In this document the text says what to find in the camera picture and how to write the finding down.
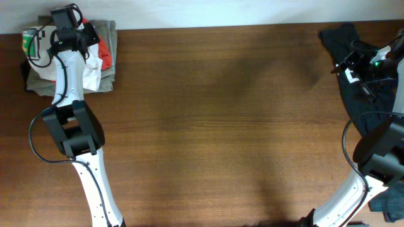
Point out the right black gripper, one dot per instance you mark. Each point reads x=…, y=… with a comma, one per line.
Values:
x=360, y=63

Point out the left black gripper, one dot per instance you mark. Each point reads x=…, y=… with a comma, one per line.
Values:
x=89, y=35

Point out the white t-shirt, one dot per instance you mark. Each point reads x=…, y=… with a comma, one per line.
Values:
x=42, y=71

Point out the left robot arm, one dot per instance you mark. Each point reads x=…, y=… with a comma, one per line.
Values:
x=73, y=126

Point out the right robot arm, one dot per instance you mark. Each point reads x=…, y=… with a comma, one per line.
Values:
x=377, y=162

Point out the olive folded garment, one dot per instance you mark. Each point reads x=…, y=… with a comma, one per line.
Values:
x=107, y=31

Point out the red folded t-shirt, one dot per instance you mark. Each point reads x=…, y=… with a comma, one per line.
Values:
x=105, y=53

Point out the dark navy garment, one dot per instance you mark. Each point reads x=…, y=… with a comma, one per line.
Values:
x=337, y=42

